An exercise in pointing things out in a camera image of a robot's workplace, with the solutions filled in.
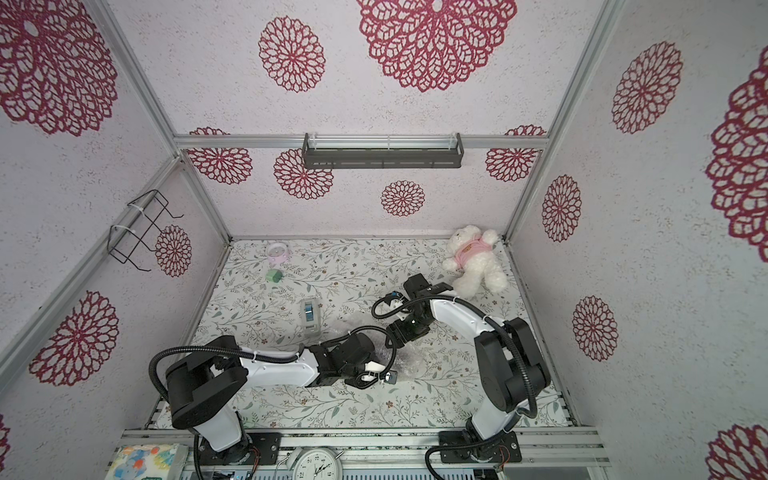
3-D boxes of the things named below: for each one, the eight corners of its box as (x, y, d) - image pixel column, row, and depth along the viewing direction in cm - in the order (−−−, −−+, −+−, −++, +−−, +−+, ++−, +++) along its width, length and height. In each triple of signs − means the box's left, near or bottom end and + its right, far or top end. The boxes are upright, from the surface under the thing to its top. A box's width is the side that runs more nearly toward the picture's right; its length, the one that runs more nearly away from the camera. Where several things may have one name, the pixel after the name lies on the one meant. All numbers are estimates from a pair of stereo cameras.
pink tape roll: (267, 262, 116) (265, 257, 113) (272, 247, 121) (270, 242, 118) (286, 262, 116) (284, 257, 113) (290, 247, 121) (288, 242, 118)
